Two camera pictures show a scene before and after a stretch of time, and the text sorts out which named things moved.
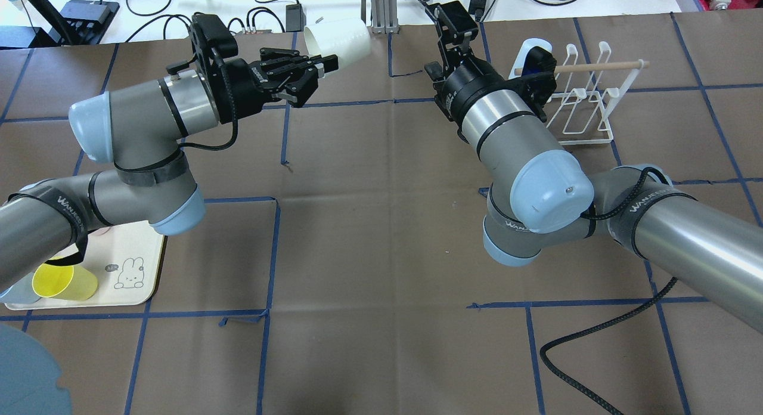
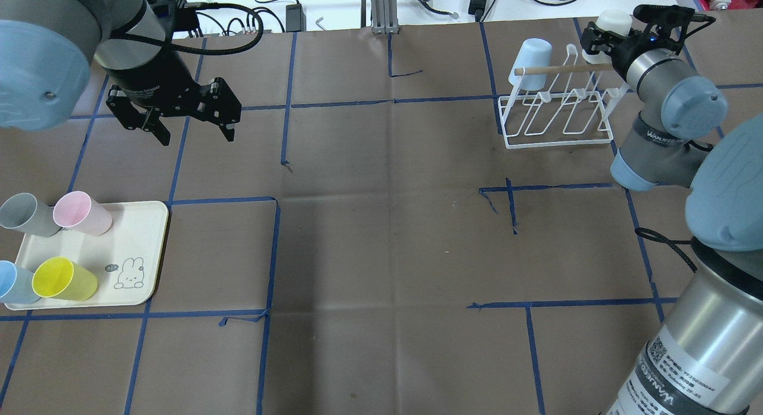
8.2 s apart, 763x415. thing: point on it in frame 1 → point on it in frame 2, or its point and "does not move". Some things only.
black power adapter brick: x=295 y=19 does not move
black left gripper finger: x=273 y=56 → x=147 y=121
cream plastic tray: x=126 y=260 does not move
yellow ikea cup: x=64 y=281 does not move
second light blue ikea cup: x=22 y=291 does not move
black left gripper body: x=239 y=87 → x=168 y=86
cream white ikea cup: x=349 y=39 → x=619 y=22
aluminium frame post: x=384 y=14 does not move
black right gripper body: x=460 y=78 → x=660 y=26
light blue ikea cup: x=516 y=71 does not move
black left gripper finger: x=299 y=81 → x=228 y=128
